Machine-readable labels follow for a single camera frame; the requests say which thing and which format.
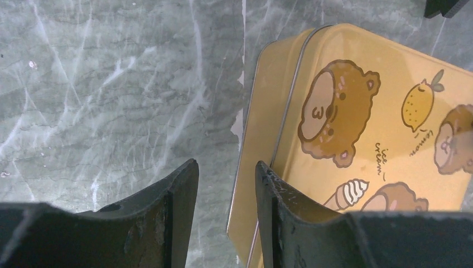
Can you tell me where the gold chocolate tin box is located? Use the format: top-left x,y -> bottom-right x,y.
226,27 -> 322,268

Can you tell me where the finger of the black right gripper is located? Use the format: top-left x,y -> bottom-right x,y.
423,0 -> 469,18

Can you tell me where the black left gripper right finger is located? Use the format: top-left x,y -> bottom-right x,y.
255,161 -> 472,267

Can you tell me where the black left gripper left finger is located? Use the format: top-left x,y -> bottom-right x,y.
1,159 -> 199,267

